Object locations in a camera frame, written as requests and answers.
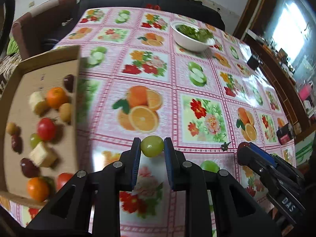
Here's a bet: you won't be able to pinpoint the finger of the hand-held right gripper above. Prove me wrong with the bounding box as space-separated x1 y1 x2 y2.
249 143 277 167
238 147 269 178

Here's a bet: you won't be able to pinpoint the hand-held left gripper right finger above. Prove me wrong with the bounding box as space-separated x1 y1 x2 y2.
164 137 282 237

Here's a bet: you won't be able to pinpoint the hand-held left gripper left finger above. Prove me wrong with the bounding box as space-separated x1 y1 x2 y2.
26 137 142 237

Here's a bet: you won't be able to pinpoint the tan round longan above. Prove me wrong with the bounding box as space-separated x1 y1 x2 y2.
58 103 73 123
6 122 18 135

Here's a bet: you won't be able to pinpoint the orange tangerine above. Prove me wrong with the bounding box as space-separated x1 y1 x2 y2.
46 87 68 109
27 177 50 202

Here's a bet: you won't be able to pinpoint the dark red plum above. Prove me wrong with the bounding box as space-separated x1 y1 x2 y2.
20 157 40 178
63 74 75 93

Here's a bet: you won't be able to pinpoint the dark red date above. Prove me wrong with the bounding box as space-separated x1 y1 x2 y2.
11 134 23 153

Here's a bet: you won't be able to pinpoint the brown cardboard box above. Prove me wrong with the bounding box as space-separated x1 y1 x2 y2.
0 45 82 209

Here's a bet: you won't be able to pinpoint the dark jar with red label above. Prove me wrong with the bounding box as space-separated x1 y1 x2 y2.
276 123 295 145

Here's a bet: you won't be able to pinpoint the green and white package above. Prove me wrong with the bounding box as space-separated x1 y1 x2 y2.
295 141 314 163

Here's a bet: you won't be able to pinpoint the pink container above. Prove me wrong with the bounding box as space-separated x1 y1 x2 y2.
297 83 311 99

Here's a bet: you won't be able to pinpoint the brown wooden counter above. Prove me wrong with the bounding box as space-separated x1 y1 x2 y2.
233 0 316 141

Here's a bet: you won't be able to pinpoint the fruit and flower print tablecloth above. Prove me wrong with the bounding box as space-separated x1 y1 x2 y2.
15 7 297 237

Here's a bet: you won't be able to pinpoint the small black box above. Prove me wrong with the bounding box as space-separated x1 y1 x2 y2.
247 54 262 70

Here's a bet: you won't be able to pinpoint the yellow fruit chunk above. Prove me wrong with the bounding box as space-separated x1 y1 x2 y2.
28 142 58 167
28 91 48 115

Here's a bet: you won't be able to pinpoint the white bowl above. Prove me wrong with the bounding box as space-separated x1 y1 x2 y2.
169 21 216 53

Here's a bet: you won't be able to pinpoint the bright window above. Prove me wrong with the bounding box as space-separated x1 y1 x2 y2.
272 0 311 55

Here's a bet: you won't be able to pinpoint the green leafy vegetables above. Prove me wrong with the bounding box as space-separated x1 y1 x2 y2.
177 24 214 42

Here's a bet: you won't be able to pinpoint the brown white patterned cloth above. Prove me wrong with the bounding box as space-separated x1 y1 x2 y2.
0 54 20 84

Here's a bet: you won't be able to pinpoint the black sofa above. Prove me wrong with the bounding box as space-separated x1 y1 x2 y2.
78 0 226 31

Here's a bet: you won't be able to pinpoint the brown chair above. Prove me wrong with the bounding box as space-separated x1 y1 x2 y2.
11 0 79 60

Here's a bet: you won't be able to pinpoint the green cloth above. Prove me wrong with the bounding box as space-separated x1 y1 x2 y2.
6 38 20 55

